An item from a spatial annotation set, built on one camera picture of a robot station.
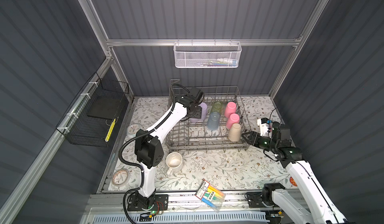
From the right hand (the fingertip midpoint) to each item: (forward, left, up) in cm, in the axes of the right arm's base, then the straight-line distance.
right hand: (247, 136), depth 77 cm
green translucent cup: (+23, +14, -2) cm, 26 cm away
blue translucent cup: (+12, +16, -3) cm, 21 cm away
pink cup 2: (+24, +4, -5) cm, 25 cm away
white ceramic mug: (-8, +40, -16) cm, 44 cm away
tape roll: (-15, +69, -17) cm, 73 cm away
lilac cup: (+23, +22, -2) cm, 32 cm away
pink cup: (+16, +4, -5) cm, 17 cm away
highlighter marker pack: (-24, +20, -16) cm, 35 cm away
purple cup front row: (+11, +28, 0) cm, 30 cm away
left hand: (+16, +28, 0) cm, 32 cm away
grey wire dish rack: (+23, +8, -18) cm, 30 cm away
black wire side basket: (+4, +78, +12) cm, 79 cm away
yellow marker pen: (-2, +66, +11) cm, 67 cm away
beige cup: (+6, +4, -7) cm, 11 cm away
